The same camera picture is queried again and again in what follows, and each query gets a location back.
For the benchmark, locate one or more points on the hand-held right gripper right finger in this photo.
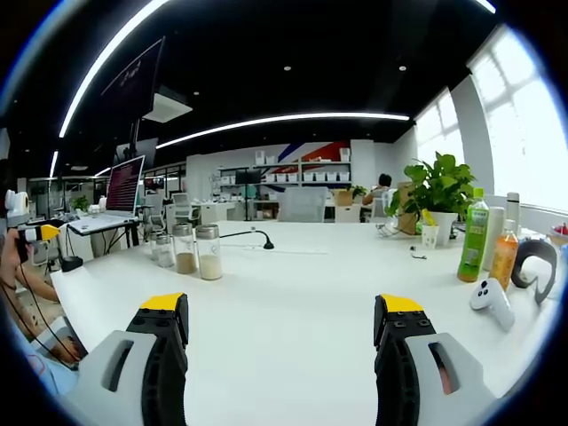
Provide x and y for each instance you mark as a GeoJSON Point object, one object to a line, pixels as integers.
{"type": "Point", "coordinates": [421, 377]}

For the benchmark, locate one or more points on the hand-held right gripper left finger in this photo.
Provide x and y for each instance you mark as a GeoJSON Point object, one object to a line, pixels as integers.
{"type": "Point", "coordinates": [133, 377]}

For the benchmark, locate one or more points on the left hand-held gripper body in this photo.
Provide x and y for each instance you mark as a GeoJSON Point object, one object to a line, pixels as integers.
{"type": "Point", "coordinates": [16, 206]}

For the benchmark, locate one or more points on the small glass seasoning bottle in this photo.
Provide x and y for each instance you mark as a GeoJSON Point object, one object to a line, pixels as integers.
{"type": "Point", "coordinates": [153, 248]}
{"type": "Point", "coordinates": [164, 253]}

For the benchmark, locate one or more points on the glass seasoning bottle brown powder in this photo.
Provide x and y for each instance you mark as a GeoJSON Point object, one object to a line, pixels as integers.
{"type": "Point", "coordinates": [185, 257]}

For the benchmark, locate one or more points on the glass seasoning bottle white powder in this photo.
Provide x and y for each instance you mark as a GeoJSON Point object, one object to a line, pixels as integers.
{"type": "Point", "coordinates": [210, 259]}

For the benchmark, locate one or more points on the orange drink bottle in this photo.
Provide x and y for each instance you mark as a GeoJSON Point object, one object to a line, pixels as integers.
{"type": "Point", "coordinates": [504, 257]}

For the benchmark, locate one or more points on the green drink bottle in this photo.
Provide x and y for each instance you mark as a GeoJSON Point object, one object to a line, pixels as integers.
{"type": "Point", "coordinates": [474, 239]}

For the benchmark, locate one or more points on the person's left hand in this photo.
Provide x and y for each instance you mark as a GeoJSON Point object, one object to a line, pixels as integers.
{"type": "Point", "coordinates": [8, 253]}

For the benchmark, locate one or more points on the black charger block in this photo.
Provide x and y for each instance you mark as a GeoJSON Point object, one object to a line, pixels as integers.
{"type": "Point", "coordinates": [72, 264]}

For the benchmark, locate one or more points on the person's light blue shirt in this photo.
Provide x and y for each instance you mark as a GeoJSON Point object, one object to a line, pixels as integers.
{"type": "Point", "coordinates": [49, 377]}

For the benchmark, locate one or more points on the open laptop on stand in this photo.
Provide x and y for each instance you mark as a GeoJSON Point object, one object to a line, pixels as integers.
{"type": "Point", "coordinates": [124, 186]}

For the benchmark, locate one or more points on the white handheld controller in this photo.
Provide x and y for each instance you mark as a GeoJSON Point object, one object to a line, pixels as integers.
{"type": "Point", "coordinates": [492, 302]}

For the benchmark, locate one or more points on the white paper cup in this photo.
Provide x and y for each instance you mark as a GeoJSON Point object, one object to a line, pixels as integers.
{"type": "Point", "coordinates": [429, 237]}

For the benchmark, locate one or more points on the white plant pot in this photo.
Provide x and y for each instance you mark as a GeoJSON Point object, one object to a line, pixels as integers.
{"type": "Point", "coordinates": [444, 228]}

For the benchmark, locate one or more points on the long ceiling light strip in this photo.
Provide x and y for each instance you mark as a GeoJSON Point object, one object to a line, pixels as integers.
{"type": "Point", "coordinates": [95, 75]}

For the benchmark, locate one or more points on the white cylinder container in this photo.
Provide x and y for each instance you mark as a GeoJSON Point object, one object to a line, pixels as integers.
{"type": "Point", "coordinates": [496, 231]}

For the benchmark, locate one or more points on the brown paper bag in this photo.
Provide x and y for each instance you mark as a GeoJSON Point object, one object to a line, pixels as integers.
{"type": "Point", "coordinates": [407, 208]}

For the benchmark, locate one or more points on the white ceiling unit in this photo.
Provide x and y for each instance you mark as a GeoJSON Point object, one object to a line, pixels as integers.
{"type": "Point", "coordinates": [168, 105]}

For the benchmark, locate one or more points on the hanging dark monitor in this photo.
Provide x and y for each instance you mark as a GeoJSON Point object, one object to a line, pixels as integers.
{"type": "Point", "coordinates": [135, 75]}

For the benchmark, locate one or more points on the black gooseneck microphone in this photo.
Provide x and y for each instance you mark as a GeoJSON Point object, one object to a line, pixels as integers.
{"type": "Point", "coordinates": [268, 243]}

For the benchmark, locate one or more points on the green leafy plant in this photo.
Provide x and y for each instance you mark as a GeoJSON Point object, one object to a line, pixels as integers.
{"type": "Point", "coordinates": [439, 186]}

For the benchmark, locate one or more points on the white storage shelf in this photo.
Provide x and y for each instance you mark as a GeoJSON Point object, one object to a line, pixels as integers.
{"type": "Point", "coordinates": [310, 171]}

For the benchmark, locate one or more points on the curved ceiling light strip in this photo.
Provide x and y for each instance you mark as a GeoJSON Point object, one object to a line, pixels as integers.
{"type": "Point", "coordinates": [284, 120]}

